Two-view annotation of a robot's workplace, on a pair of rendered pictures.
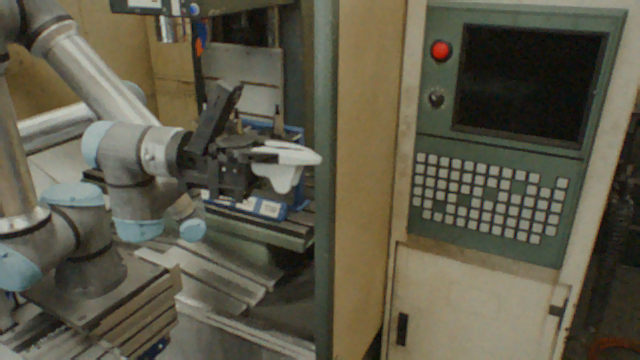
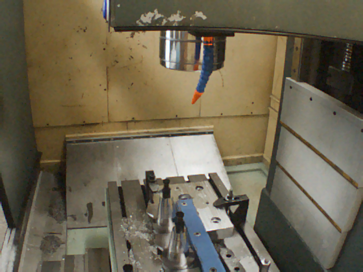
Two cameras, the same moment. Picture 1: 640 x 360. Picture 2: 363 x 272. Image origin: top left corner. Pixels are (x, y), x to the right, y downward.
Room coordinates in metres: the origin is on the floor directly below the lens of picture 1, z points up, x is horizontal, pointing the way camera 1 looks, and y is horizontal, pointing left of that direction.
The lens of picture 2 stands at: (1.51, 0.01, 1.67)
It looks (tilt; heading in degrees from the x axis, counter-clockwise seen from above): 24 degrees down; 48
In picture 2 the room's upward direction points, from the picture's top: 2 degrees clockwise
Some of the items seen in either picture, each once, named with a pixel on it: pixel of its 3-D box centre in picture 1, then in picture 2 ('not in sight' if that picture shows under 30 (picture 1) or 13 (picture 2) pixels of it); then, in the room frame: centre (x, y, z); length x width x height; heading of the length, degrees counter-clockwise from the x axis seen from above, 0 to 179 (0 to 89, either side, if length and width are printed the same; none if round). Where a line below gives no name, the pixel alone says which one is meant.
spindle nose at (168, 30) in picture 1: (173, 25); (192, 41); (2.05, 0.59, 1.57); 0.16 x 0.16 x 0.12
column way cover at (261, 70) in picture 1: (242, 96); (313, 170); (2.44, 0.38, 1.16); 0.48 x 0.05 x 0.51; 63
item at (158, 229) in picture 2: not in sight; (166, 224); (1.86, 0.44, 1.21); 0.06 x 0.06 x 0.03
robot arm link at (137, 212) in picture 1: (142, 200); not in sight; (0.70, 0.29, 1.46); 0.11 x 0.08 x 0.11; 164
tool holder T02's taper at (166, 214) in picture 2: not in sight; (166, 208); (1.86, 0.44, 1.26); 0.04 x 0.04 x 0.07
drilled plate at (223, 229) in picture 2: not in sight; (188, 210); (2.15, 0.68, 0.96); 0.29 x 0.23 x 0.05; 63
